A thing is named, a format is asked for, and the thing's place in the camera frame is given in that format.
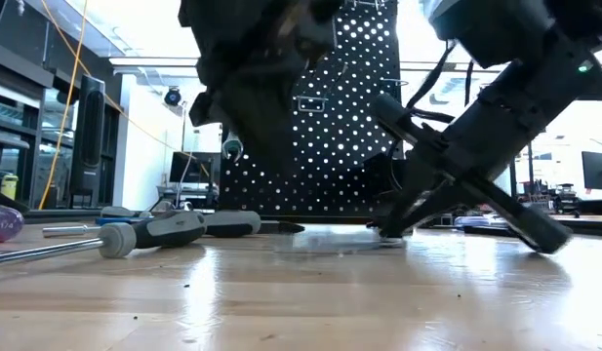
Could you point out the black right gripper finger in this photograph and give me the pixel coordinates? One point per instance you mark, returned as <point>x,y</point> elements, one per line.
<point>444,202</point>
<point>408,200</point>

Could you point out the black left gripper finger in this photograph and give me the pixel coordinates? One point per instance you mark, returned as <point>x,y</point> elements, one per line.
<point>261,117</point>
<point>210,109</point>

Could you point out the silver double prong peg hook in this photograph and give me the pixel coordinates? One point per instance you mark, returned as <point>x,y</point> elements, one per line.
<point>312,97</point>

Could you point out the silver loop peg hook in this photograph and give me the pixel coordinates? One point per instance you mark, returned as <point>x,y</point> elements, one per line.
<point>395,80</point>

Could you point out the black plastic bin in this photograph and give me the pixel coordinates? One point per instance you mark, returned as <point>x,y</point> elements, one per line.
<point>378,175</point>

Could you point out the round black lamp on stand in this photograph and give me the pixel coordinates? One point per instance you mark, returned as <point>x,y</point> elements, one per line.
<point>172,96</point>

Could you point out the black pipe stand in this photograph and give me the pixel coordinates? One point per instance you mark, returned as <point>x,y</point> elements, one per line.
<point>530,166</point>

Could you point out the black computer monitor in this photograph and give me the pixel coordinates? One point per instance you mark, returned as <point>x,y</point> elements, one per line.
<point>193,168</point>
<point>598,170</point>

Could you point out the black metal pegboard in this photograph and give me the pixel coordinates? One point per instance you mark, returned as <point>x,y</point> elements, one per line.
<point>339,170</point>

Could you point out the clear safety glasses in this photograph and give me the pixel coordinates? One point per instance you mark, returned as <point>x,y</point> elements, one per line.
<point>185,207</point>

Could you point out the black tower fan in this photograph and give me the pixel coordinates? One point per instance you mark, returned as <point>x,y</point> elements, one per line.
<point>88,136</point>

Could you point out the glass shelf cabinet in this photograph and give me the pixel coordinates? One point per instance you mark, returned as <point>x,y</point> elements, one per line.
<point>27,146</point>

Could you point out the yellow-green container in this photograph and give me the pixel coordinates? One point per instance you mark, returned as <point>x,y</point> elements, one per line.
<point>9,187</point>

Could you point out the black aluminium table frame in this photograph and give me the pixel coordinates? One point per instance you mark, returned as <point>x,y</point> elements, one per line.
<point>61,213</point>

